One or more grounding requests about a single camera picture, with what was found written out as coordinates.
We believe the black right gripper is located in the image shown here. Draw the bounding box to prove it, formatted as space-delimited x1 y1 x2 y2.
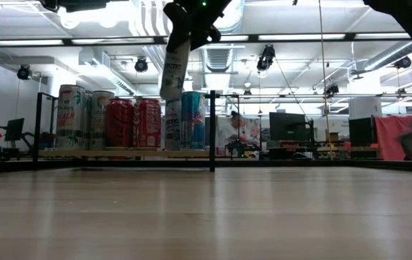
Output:
162 0 232 53

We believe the silver Celsius Arctic Vibe can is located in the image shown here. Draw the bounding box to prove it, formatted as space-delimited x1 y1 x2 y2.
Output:
159 38 191 101
164 97 183 151

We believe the blue silver Red Bull can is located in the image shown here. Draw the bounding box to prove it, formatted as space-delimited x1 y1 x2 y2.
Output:
180 91 206 150

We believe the red Coca-Cola can white script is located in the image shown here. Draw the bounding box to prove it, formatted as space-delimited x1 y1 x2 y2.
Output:
132 97 162 150

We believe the red zero sugar cola can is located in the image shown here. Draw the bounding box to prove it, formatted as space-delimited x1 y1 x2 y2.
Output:
105 97 134 150

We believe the black shelf divider bar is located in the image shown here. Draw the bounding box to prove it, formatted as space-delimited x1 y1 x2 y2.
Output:
209 90 217 173

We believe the colourful floral banner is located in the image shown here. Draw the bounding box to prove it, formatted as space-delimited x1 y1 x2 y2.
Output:
215 116 261 147

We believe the dark background screen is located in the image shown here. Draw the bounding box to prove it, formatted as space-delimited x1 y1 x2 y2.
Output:
268 112 308 142

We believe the black computer monitor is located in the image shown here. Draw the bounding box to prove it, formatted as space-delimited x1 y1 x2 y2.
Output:
4 118 25 142

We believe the black background monitor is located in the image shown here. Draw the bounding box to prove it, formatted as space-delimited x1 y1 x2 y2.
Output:
349 117 378 147

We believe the wooden background table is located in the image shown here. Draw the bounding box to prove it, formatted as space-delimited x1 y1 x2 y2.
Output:
317 145 382 153

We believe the orange cloth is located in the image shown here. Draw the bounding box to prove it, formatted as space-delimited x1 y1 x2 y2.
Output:
374 115 412 162

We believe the black overhead camera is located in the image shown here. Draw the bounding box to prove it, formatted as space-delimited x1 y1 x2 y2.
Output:
257 43 276 72

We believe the black overhead frame beam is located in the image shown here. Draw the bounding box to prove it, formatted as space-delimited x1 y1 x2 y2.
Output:
0 31 412 48

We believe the black aluminium table frame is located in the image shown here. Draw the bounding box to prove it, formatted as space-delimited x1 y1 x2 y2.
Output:
0 92 412 175

